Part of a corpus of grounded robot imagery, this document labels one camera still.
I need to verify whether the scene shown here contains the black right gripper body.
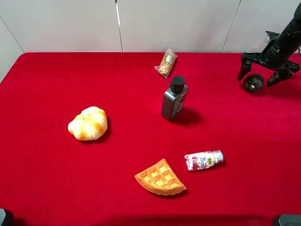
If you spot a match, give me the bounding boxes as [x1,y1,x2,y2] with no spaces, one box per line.
[241,53,300,73]

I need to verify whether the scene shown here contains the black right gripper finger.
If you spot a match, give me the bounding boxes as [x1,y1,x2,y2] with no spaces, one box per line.
[238,59,252,81]
[266,70,293,87]

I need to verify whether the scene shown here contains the dark round ball object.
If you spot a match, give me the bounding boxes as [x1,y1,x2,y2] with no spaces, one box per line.
[243,73,264,92]

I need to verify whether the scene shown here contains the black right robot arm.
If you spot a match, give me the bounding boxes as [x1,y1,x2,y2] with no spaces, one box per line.
[238,5,301,92]

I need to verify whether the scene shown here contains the wrapped chocolate balls packet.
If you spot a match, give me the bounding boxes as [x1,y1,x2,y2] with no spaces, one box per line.
[154,48,177,78]

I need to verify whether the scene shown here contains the black pump dispenser bottle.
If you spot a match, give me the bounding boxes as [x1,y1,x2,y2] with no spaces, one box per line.
[161,76,188,121]

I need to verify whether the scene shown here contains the red velvet table cloth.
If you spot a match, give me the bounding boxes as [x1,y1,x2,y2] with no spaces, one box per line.
[0,53,301,226]

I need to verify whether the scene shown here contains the small pink yogurt bottle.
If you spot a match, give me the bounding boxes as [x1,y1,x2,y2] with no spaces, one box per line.
[184,150,224,171]

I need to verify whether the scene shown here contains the waffle wedge piece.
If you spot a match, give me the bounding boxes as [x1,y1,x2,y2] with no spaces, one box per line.
[135,159,186,195]

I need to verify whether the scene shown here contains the black base bottom right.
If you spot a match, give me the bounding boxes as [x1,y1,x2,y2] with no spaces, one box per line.
[272,214,301,226]

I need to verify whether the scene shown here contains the black base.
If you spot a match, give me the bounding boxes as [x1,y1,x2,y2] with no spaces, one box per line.
[272,214,301,226]
[0,209,14,226]

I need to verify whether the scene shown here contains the round orange-white bread bun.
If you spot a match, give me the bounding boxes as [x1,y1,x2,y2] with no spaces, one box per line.
[68,106,108,141]

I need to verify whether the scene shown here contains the black base bottom left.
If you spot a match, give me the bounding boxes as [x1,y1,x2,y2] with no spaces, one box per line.
[0,209,14,226]

